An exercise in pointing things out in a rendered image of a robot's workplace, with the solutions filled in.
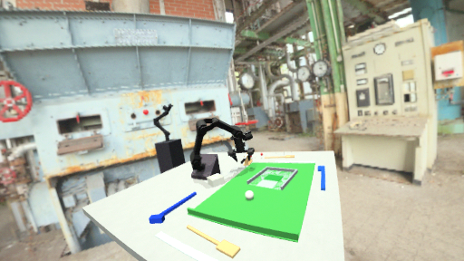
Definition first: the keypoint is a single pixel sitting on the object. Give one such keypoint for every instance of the green flat mat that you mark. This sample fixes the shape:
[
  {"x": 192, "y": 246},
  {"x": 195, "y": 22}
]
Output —
[{"x": 269, "y": 207}]

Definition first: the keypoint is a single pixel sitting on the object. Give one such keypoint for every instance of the white golf ball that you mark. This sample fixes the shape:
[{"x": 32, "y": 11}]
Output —
[{"x": 249, "y": 194}]

